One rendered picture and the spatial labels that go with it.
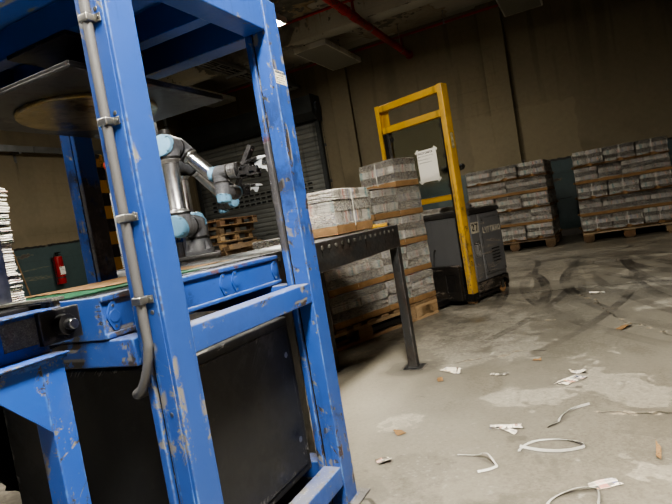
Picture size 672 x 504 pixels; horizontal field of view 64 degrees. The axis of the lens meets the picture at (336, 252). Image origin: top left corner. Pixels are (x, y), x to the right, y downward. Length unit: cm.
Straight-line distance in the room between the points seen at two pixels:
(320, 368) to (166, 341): 65
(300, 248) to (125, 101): 69
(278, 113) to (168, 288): 71
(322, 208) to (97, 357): 161
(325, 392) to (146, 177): 87
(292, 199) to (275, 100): 29
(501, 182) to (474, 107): 217
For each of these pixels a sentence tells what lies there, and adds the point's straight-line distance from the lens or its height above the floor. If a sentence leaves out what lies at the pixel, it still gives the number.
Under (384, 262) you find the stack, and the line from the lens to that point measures 403.
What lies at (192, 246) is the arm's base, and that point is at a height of 87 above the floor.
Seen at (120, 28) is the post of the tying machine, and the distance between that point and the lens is 122.
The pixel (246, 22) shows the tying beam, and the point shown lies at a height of 145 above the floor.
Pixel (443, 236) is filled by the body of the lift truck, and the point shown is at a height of 59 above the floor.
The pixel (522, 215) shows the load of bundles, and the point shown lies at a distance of 843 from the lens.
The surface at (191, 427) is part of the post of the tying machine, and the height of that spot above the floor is 50.
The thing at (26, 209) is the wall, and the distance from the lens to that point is 1020.
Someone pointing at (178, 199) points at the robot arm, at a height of 112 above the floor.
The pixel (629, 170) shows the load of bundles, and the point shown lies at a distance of 834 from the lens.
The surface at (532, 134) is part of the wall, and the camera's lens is 1008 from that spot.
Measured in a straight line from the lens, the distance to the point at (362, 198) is 286.
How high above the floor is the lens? 86
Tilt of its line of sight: 3 degrees down
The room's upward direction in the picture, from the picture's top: 10 degrees counter-clockwise
